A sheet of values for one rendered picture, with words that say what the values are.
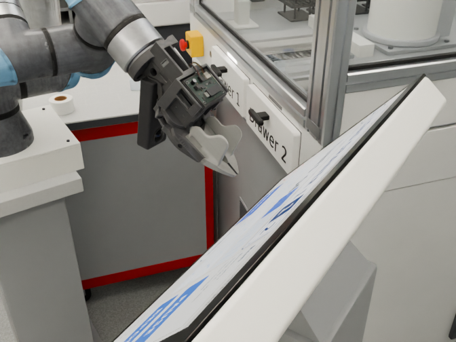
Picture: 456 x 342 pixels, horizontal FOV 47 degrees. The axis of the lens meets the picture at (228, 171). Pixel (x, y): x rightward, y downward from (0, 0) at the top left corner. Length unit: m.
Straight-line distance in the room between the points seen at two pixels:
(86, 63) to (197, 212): 1.10
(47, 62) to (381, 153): 0.52
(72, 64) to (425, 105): 0.52
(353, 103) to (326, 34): 0.15
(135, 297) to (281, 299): 1.69
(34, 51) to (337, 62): 0.52
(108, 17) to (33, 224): 0.75
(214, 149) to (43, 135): 0.72
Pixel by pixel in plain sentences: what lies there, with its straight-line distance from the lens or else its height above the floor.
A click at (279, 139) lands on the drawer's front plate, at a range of 1.20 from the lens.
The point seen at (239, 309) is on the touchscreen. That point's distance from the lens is 0.36.
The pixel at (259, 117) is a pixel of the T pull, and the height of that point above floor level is 0.91.
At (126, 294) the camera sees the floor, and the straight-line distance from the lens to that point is 2.08.
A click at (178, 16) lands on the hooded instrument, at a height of 0.84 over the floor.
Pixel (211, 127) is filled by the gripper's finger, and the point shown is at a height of 1.10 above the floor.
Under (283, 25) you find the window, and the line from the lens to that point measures 1.20.
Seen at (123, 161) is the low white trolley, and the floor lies 0.59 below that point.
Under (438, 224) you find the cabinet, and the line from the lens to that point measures 1.39.
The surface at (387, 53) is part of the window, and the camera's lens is 1.06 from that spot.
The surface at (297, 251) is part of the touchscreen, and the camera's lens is 0.41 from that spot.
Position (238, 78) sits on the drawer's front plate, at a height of 0.92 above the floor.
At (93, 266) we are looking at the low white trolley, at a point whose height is 0.19.
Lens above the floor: 1.45
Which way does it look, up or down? 32 degrees down
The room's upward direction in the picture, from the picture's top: straight up
